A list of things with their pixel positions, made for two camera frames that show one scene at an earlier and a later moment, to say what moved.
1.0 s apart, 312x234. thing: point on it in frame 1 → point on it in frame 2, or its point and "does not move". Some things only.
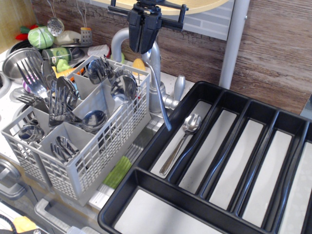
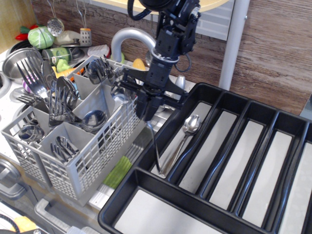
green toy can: [55, 54] does not move
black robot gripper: [171, 15] → [155, 80]
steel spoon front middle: [93, 120] does not move
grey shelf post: [238, 21] does not move
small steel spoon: [146, 56] → [157, 159]
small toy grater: [86, 36] does not move
